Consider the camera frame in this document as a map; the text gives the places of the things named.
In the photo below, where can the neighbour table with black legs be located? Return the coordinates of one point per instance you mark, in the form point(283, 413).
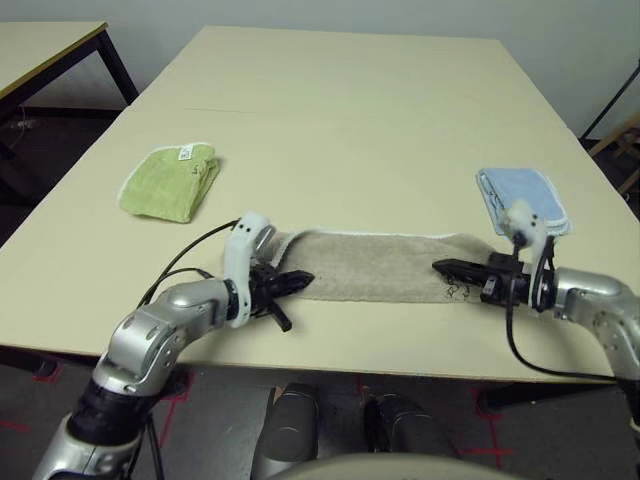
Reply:
point(40, 50)

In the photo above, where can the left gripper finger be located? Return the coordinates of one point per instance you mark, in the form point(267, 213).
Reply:
point(295, 276)
point(292, 287)

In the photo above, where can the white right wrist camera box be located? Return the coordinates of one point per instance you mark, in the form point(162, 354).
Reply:
point(522, 220)

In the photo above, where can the black stand pole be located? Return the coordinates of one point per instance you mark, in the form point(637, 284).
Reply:
point(610, 104)

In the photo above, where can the grey robot torso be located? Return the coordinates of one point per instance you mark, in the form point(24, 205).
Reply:
point(390, 469)

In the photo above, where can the robot leg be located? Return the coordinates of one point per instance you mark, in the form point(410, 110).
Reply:
point(405, 425)
point(290, 425)

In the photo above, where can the blue folded towel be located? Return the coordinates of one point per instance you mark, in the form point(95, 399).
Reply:
point(520, 185)

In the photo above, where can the beige towel with white trim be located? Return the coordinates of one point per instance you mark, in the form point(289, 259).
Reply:
point(375, 265)

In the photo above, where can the robot right leg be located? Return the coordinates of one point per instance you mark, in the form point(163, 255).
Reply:
point(405, 425)

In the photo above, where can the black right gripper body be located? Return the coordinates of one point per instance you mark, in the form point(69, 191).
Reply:
point(507, 282)

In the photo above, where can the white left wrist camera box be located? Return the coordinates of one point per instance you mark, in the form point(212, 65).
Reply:
point(240, 260)

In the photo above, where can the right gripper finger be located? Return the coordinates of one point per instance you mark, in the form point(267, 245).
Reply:
point(460, 266)
point(467, 280)

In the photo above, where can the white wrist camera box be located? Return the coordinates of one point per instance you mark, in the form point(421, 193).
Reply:
point(240, 260)
point(522, 220)

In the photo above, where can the wooden stool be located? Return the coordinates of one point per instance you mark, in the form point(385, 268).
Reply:
point(617, 134)

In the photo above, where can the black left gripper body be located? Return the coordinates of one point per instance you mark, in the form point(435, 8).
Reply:
point(265, 292)

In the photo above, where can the green folded towel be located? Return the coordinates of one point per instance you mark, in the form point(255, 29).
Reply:
point(165, 185)

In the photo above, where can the robot left leg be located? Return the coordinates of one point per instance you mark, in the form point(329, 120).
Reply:
point(290, 425)

